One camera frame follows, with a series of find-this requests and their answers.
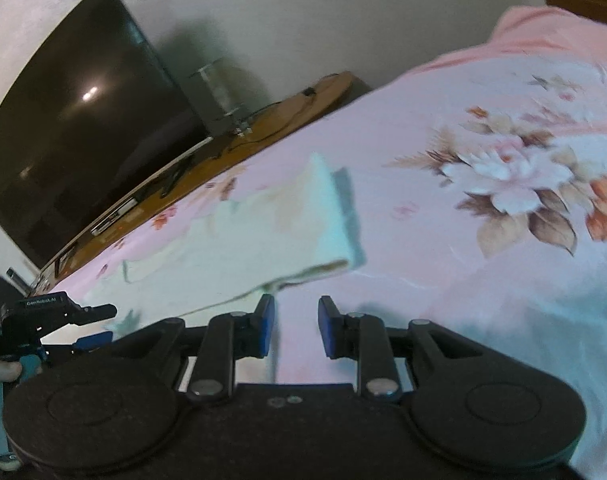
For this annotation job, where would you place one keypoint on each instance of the black curved television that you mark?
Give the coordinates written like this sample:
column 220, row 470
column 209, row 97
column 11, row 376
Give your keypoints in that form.
column 92, row 116

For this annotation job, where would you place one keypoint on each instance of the pink floral bed sheet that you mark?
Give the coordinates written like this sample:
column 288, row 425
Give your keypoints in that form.
column 478, row 190

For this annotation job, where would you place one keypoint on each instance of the silver set-top box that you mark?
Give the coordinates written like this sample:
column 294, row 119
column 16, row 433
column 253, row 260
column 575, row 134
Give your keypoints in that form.
column 117, row 213

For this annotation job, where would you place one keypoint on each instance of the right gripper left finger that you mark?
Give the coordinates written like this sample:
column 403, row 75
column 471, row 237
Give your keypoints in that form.
column 227, row 338

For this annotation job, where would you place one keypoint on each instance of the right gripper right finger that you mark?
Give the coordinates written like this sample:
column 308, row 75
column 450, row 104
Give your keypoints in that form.
column 362, row 338

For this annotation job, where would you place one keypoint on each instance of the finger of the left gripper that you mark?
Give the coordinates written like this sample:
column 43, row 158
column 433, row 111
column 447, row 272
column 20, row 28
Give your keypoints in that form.
column 77, row 315
column 93, row 342

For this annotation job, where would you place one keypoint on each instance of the light green cloth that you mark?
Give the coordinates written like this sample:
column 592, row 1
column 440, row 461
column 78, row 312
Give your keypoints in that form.
column 296, row 232

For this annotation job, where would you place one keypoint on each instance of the wooden TV cabinet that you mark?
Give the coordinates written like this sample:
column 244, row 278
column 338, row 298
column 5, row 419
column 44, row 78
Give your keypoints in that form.
column 161, row 196

